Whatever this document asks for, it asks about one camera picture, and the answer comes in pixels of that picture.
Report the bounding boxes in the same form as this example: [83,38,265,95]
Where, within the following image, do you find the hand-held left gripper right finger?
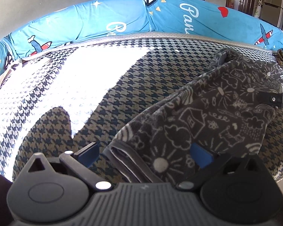
[177,143,269,191]

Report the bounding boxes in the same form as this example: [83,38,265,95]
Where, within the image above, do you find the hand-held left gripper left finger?
[26,142,114,192]

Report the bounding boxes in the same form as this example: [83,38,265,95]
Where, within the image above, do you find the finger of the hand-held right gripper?
[257,92,283,110]

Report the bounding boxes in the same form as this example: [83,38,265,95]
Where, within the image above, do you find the grey doodle-print fleece jacket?
[103,47,283,184]

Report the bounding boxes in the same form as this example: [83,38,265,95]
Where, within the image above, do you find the blue printed sofa cushion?
[0,0,283,85]

